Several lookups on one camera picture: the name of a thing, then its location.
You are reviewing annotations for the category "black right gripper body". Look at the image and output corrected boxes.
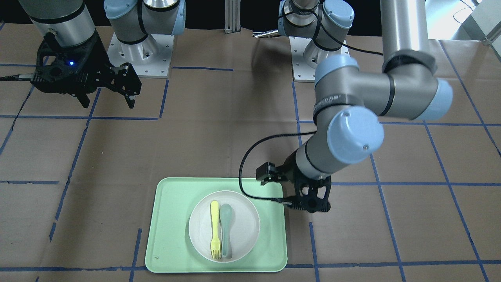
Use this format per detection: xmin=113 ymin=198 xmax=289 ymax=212
xmin=31 ymin=30 xmax=112 ymax=108

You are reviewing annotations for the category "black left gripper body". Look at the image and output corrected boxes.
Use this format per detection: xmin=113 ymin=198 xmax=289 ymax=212
xmin=283 ymin=151 xmax=332 ymax=213

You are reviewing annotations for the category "white round plate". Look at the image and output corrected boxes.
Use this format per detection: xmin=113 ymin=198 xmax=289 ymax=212
xmin=188 ymin=190 xmax=261 ymax=264

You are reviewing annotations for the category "yellow plastic fork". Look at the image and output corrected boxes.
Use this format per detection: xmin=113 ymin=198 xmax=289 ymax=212
xmin=210 ymin=200 xmax=222 ymax=260

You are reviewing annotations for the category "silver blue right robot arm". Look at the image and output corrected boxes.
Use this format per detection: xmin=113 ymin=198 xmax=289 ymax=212
xmin=15 ymin=0 xmax=186 ymax=108

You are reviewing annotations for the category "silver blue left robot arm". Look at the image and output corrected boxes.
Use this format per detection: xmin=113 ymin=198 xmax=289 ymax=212
xmin=258 ymin=0 xmax=453 ymax=213

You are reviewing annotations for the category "teal green plastic spoon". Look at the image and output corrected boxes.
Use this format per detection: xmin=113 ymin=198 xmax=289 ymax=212
xmin=219 ymin=204 xmax=233 ymax=259

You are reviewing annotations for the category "light green plastic tray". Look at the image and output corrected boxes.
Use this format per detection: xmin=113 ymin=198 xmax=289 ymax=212
xmin=145 ymin=178 xmax=288 ymax=273

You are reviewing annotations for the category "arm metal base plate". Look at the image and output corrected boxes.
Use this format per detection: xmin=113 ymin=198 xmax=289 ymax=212
xmin=290 ymin=37 xmax=351 ymax=83
xmin=107 ymin=34 xmax=176 ymax=79

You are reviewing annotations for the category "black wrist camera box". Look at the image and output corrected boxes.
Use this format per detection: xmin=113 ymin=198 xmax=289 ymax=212
xmin=256 ymin=162 xmax=288 ymax=186

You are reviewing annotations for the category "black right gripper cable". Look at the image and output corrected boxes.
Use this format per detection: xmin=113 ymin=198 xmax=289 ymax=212
xmin=0 ymin=73 xmax=34 ymax=82

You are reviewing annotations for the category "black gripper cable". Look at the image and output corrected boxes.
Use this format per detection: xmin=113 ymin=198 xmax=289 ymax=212
xmin=238 ymin=12 xmax=384 ymax=204
xmin=0 ymin=73 xmax=34 ymax=82

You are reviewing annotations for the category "aluminium frame post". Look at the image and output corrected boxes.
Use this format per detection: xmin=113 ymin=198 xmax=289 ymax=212
xmin=224 ymin=0 xmax=241 ymax=34

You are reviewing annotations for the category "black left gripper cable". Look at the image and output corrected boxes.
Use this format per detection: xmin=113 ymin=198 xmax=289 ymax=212
xmin=238 ymin=12 xmax=384 ymax=204

